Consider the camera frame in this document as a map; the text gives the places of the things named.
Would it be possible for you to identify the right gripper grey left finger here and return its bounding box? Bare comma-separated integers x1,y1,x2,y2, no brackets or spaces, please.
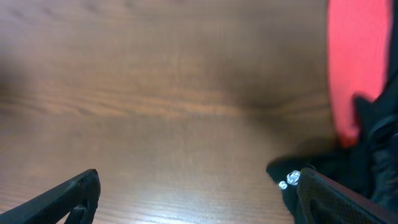
1,169,101,224

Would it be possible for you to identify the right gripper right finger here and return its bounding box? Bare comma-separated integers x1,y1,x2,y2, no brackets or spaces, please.
297,168,397,224

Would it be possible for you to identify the black printed garment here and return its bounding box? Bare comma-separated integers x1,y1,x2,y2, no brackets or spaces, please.
266,1,397,223

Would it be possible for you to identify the red orange cloth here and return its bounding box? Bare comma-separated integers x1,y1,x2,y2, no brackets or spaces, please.
326,0,393,147

